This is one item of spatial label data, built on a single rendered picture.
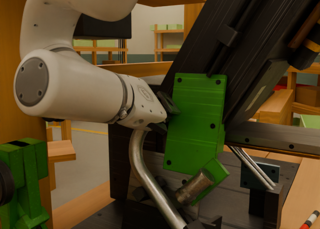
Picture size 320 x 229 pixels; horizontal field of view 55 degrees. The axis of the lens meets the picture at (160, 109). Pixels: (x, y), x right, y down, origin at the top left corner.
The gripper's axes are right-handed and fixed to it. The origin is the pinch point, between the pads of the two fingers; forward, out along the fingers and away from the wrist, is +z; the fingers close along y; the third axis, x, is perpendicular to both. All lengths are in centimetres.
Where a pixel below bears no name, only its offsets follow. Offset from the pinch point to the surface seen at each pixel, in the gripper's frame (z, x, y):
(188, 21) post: 69, -10, 55
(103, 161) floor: 242, 190, 108
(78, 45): 367, 204, 381
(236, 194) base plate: 37.6, 8.8, -20.6
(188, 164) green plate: 2.9, 2.7, -12.4
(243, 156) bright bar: 18.0, -4.0, -15.7
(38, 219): -19.7, 21.3, -9.0
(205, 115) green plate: 2.8, -6.3, -6.5
